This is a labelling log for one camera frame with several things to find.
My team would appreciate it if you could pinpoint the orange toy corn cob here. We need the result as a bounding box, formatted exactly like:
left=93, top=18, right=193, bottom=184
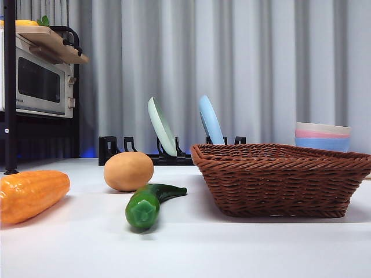
left=0, top=170, right=71, bottom=225

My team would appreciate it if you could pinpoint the pale blue plate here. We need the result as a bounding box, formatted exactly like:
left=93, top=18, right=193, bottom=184
left=198, top=94, right=226, bottom=145

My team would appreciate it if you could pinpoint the cream bowl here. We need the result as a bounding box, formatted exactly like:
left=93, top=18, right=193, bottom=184
left=295, top=122, right=352, bottom=136

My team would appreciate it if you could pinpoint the green toy cucumber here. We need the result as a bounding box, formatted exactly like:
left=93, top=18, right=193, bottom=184
left=125, top=182, right=188, bottom=232

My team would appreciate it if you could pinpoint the black plate rack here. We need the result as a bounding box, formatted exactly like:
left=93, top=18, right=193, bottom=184
left=98, top=135, right=247, bottom=166

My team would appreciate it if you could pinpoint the grey curtain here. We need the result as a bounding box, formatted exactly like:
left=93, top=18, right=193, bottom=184
left=17, top=0, right=371, bottom=159

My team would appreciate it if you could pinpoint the cream toaster oven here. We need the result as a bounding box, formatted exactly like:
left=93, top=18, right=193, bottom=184
left=0, top=30, right=77, bottom=119

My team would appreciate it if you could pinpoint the yellow dish on shelf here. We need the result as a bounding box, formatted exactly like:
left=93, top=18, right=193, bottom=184
left=14, top=19, right=40, bottom=27

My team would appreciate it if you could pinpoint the pale green plate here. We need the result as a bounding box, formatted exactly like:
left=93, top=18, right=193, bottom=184
left=147, top=96, right=178, bottom=157

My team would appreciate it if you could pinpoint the pink bowl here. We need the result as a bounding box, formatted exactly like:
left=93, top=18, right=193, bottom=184
left=294, top=129, right=351, bottom=140

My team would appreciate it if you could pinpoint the brown wicker basket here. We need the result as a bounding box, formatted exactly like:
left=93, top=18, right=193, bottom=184
left=190, top=142, right=371, bottom=218

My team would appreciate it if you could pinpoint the wooden cutting board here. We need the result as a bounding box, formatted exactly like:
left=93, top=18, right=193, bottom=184
left=16, top=25, right=90, bottom=65

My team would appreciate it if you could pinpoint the tan toy potato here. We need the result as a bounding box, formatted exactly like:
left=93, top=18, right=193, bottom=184
left=103, top=151, right=154, bottom=192

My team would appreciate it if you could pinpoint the black metal shelf frame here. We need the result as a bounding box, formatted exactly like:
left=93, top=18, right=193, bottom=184
left=0, top=0, right=83, bottom=175

